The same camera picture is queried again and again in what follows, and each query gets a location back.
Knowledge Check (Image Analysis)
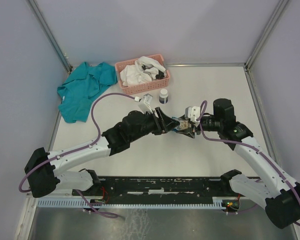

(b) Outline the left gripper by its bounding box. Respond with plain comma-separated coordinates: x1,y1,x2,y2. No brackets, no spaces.
129,106,180,143

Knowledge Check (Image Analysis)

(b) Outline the clear vitamin pill bottle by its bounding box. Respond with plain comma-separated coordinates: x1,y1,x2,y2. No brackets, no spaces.
176,120,191,131

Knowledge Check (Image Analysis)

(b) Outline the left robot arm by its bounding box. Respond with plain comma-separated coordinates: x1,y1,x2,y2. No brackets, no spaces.
24,107,180,198

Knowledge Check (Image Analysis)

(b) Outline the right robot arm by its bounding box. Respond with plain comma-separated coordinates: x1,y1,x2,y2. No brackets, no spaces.
175,98,300,229

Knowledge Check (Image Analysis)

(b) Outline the white cap pill bottle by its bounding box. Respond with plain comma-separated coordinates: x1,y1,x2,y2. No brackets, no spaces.
159,88,169,104

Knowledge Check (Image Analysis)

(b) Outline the pink plastic basket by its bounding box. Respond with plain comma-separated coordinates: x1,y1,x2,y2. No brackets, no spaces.
114,54,171,95

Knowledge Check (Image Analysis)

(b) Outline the black item in basket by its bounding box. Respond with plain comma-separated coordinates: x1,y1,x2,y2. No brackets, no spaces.
152,70,167,80

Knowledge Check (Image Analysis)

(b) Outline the white cloth in basket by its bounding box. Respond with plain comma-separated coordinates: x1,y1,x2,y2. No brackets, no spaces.
119,56,167,87

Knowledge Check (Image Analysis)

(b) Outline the teal shirt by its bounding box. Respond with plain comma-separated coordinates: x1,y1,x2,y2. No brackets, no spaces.
57,62,118,124

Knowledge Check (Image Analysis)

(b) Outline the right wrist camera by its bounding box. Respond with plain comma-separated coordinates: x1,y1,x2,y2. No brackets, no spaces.
184,106,201,124

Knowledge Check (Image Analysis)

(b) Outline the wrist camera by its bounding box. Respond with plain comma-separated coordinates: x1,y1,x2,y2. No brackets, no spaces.
134,93,153,114
184,106,201,124

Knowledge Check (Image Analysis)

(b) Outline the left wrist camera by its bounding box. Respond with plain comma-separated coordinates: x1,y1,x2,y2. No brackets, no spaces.
134,93,153,114

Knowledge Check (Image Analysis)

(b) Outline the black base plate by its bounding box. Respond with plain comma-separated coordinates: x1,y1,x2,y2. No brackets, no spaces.
82,176,238,203

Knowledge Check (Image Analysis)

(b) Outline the white cable duct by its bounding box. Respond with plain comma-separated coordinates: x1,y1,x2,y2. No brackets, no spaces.
37,194,225,210

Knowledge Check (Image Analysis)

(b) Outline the aluminium frame post right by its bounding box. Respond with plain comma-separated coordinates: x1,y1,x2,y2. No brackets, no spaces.
245,0,291,71

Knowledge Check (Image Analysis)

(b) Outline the aluminium frame post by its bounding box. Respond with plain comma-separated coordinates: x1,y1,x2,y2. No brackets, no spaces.
26,0,73,74
245,0,291,71

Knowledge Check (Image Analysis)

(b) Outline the aluminium frame post left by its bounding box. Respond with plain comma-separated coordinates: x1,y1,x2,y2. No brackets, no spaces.
26,0,73,74

